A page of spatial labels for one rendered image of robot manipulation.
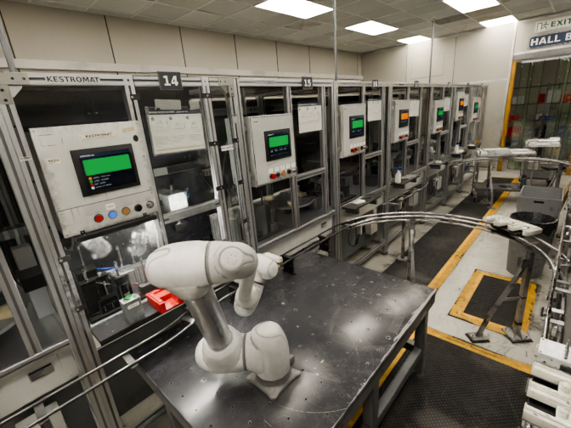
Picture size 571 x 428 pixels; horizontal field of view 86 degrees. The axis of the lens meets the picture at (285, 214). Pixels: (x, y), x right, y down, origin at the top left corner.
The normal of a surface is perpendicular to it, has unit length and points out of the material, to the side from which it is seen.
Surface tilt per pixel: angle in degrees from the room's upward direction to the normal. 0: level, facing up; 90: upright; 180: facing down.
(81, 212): 90
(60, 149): 90
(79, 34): 90
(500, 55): 90
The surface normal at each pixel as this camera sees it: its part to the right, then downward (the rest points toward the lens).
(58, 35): 0.73, 0.16
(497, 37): -0.67, 0.28
